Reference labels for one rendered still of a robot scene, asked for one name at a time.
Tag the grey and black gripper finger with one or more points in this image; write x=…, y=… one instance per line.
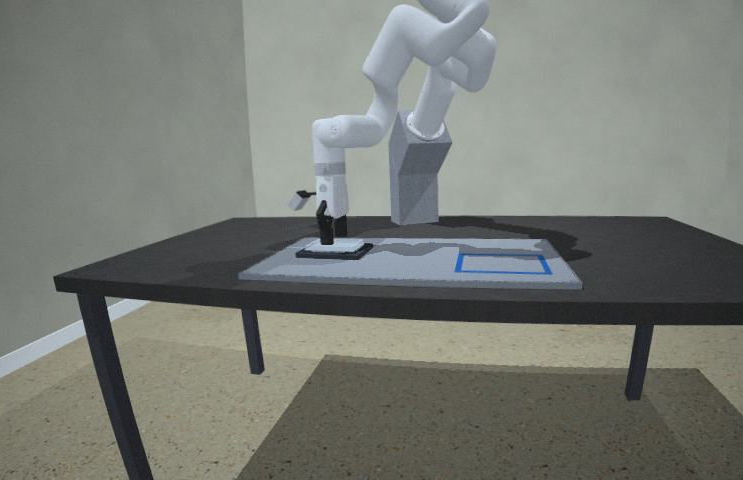
x=326, y=232
x=341, y=226

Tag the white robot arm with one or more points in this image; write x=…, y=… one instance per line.
x=407, y=33

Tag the blue taped rectangular outline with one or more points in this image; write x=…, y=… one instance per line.
x=541, y=258

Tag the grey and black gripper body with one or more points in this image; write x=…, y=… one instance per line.
x=333, y=189

